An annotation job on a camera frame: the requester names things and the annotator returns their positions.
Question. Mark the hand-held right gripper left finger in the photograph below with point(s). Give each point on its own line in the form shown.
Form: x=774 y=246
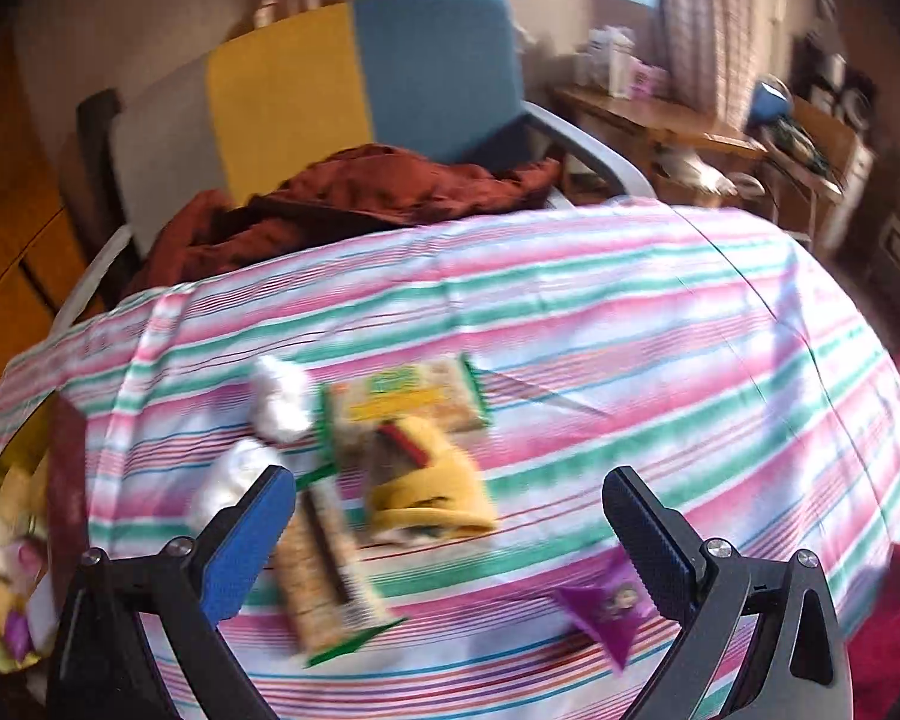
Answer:
x=247 y=540

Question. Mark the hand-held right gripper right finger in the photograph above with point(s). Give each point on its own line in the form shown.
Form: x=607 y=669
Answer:
x=652 y=547

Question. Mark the white plastic wrap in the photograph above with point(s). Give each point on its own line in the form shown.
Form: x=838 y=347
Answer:
x=232 y=480
x=281 y=397

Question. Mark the purple snack packet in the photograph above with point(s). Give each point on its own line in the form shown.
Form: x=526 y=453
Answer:
x=17 y=630
x=607 y=607

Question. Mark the green-edged cracker packet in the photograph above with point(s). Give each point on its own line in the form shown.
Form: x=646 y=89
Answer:
x=322 y=577
x=412 y=397

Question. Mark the gold tin box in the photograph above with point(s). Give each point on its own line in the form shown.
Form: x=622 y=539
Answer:
x=67 y=480

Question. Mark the striped tablecloth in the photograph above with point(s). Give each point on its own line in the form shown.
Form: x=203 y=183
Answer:
x=607 y=360

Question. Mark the rust red jacket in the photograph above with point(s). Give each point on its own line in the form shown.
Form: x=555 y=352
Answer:
x=360 y=195

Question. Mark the white cloth bundle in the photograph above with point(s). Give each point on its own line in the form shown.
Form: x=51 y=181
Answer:
x=701 y=172

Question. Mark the black rolled mat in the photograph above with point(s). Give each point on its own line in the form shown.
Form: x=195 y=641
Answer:
x=96 y=150

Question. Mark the wooden side desk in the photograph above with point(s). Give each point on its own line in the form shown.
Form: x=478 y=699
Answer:
x=645 y=116

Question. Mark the light wood cabinet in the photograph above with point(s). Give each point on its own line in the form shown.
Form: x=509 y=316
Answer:
x=832 y=139

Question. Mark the grey yellow blue chair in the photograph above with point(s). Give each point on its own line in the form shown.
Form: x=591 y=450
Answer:
x=285 y=90

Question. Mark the blue round object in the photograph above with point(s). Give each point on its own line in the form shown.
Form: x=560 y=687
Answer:
x=769 y=101

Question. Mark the pink white box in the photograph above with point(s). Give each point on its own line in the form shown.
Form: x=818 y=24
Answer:
x=647 y=81

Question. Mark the white carton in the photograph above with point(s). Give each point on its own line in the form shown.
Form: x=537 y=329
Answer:
x=607 y=56

